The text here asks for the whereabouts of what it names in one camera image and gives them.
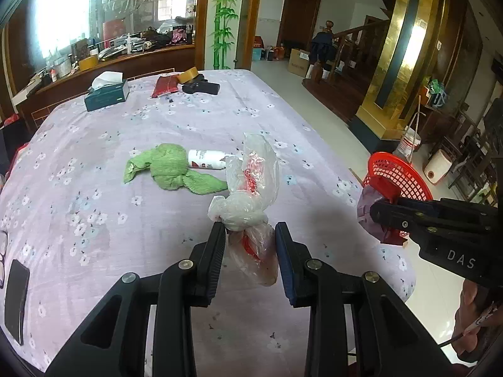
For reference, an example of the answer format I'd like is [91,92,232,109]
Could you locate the wooden counter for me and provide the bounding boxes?
[12,43,197,123]

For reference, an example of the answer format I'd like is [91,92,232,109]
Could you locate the white bucket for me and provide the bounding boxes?
[394,126,422,162]

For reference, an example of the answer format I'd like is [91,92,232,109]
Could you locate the clear plastic bag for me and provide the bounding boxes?
[207,131,281,287]

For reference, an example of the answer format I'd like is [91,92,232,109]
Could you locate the eyeglasses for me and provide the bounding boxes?
[0,230,9,284]

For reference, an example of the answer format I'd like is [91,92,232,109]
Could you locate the green plastic bag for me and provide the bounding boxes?
[426,79,447,107]

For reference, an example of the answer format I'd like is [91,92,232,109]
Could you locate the wooden stair railing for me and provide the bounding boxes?
[324,19,380,84]

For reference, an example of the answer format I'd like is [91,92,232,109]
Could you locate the black pouch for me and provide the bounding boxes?
[181,74,220,96]

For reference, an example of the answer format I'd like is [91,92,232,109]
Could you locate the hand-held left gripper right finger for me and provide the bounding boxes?
[275,222,452,377]

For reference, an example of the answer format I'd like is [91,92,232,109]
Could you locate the black phone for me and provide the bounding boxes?
[4,259,31,347]

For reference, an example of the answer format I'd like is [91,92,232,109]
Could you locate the cardboard box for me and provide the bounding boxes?
[288,48,313,78]

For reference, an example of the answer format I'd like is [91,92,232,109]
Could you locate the red plastic basket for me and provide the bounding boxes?
[362,152,434,246]

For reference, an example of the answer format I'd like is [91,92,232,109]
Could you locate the dark jacket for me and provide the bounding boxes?
[312,31,338,64]

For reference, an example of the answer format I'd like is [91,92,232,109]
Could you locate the teal tissue box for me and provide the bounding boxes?
[84,71,130,112]

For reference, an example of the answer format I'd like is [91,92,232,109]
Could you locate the green bamboo wall decal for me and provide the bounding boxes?
[208,0,240,70]

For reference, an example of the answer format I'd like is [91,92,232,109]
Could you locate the green towel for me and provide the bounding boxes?
[124,143,229,196]

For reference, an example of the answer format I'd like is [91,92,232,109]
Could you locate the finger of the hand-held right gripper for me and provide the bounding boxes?
[369,197,443,244]

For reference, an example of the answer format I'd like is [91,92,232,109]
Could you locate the black cable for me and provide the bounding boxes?
[439,332,470,348]

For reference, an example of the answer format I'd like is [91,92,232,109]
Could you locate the floral purple tablecloth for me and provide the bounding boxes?
[0,68,417,374]

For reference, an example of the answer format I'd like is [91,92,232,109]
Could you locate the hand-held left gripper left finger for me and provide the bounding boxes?
[45,222,227,377]

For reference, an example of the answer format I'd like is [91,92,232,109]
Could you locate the person's right hand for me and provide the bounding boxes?
[455,279,503,364]

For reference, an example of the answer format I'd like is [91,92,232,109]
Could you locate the brown wooden door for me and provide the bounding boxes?
[280,0,323,48]

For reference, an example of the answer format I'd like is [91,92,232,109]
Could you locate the white round heater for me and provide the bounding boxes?
[423,149,455,185]

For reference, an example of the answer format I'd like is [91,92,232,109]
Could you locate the white bottle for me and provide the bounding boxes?
[188,149,243,172]

